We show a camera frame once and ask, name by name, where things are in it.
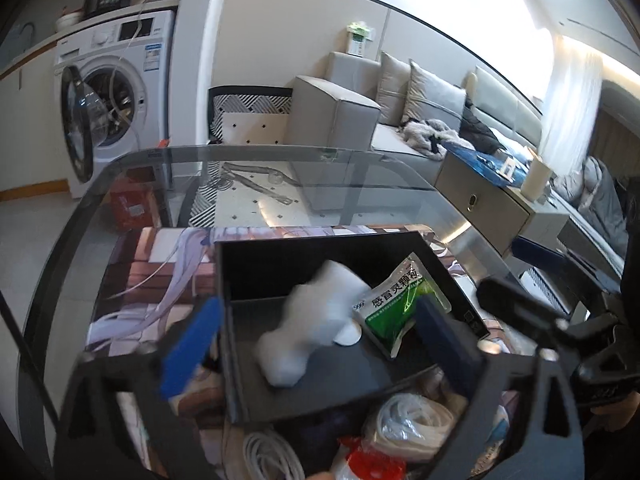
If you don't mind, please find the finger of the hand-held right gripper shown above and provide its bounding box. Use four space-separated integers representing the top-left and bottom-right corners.
512 236 622 292
477 279 576 337

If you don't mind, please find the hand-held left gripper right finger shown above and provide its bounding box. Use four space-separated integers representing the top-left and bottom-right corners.
412 292 586 480

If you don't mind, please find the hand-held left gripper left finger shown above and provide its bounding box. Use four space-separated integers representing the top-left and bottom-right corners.
52 296 226 480

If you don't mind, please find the bag of white rope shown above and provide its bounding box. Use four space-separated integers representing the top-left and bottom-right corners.
360 392 473 461

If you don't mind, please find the black cardboard box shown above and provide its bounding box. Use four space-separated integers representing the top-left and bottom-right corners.
214 230 493 426

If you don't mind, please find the white cable coil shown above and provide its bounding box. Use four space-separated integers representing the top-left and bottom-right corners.
242 430 306 480

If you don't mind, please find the red white glue packet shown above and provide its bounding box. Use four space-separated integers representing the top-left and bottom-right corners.
330 435 408 480

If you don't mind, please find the white floor appliance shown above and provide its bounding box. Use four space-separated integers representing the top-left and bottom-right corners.
520 267 573 316

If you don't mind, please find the green white medicine packet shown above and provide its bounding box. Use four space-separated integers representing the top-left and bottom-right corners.
351 252 451 358

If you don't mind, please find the beige drawer cabinet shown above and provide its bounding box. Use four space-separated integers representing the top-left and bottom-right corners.
434 150 571 256

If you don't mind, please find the white cylinder cup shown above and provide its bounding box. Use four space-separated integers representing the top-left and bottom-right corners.
520 157 551 198

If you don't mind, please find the grey down jacket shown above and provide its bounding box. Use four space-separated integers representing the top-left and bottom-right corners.
550 155 628 256

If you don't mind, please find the printed table mat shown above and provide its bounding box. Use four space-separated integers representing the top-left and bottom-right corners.
85 225 526 480

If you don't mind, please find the white round cotton pad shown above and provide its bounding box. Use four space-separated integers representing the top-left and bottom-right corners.
332 321 363 347

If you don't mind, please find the blue tray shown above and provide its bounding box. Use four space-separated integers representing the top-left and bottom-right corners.
445 141 531 186

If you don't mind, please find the black jacket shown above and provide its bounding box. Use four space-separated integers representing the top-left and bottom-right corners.
457 100 506 153

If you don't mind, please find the red box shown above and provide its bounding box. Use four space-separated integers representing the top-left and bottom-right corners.
110 180 161 231

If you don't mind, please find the white curtain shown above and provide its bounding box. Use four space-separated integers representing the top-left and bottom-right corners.
537 35 608 171

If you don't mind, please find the grey furry blanket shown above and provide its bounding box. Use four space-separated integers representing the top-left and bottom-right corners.
397 117 473 161

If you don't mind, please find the wide grey cushion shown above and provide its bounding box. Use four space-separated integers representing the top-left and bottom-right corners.
400 59 468 128

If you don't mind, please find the narrow grey cushion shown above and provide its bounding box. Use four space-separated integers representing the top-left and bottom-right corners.
375 51 412 126

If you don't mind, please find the black white patterned chair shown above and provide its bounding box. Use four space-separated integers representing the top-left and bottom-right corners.
192 86 321 231

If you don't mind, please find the white washing machine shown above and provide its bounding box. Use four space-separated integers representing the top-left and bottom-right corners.
54 7 177 198

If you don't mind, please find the grey sofa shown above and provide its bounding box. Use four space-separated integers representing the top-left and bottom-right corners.
285 51 551 213

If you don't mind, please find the white kitchen cabinet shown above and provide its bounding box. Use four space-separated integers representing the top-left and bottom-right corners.
0 30 58 196

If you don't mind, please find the white bowl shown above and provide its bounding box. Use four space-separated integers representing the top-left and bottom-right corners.
55 9 83 32

